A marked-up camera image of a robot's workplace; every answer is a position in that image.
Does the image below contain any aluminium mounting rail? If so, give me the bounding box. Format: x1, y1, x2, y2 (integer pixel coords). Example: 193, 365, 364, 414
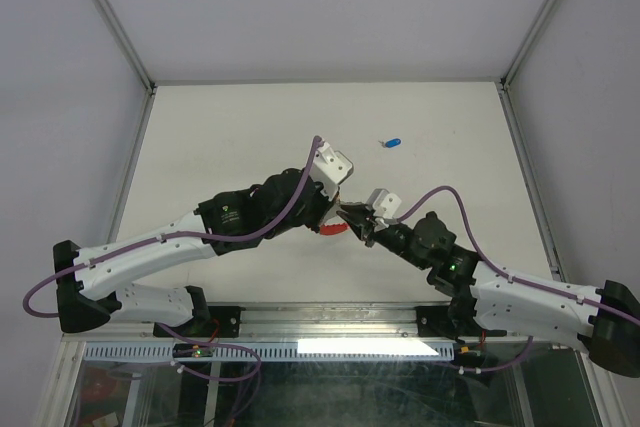
149, 300, 599, 343

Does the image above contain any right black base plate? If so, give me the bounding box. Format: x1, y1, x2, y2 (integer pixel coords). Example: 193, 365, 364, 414
414, 305, 507, 340

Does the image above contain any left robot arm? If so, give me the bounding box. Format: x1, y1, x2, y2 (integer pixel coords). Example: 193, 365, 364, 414
53, 167, 353, 336

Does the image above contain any white slotted cable duct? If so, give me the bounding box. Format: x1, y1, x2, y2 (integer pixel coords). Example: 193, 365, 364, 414
84, 338, 455, 364

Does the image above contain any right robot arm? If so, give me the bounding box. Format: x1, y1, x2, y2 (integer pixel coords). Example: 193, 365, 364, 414
338, 203, 639, 378

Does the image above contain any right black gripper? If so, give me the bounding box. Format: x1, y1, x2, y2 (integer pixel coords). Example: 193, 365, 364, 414
335, 204, 428, 271

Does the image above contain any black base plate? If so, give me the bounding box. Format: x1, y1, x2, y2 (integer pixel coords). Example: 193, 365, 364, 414
171, 305, 244, 338
414, 305, 507, 340

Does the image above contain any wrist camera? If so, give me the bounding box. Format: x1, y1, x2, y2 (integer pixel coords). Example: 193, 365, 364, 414
365, 188, 402, 231
310, 141, 354, 200

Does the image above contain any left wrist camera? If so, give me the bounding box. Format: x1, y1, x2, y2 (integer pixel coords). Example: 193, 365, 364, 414
310, 141, 354, 200

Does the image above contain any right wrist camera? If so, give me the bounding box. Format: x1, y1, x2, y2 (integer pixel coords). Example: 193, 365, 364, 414
365, 188, 402, 231

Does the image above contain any blue tag key far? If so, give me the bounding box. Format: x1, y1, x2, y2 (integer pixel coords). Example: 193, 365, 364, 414
380, 138, 402, 149

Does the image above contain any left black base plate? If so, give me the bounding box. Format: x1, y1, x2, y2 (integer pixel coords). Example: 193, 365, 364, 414
171, 305, 244, 338

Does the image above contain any red handle keyring holder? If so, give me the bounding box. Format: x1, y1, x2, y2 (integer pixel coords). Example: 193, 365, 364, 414
318, 213, 349, 237

